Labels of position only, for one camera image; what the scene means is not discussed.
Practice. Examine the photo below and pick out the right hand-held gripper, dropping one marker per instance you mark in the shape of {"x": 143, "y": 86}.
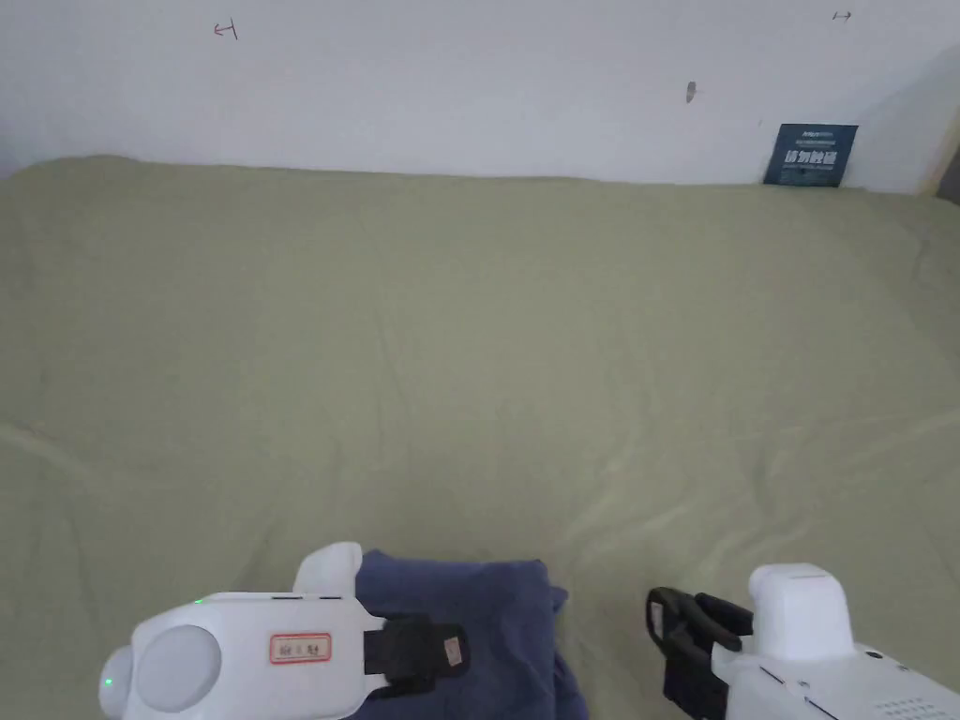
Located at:
{"x": 810, "y": 675}

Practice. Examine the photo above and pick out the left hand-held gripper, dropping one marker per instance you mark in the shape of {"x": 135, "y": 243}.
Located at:
{"x": 247, "y": 675}

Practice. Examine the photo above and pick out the dark blue shirt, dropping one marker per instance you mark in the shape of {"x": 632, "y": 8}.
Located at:
{"x": 499, "y": 600}

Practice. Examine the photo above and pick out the bed with pale green sheet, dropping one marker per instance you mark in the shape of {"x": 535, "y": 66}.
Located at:
{"x": 450, "y": 337}

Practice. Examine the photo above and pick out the dark blue sign card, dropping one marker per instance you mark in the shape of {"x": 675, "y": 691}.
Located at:
{"x": 812, "y": 156}

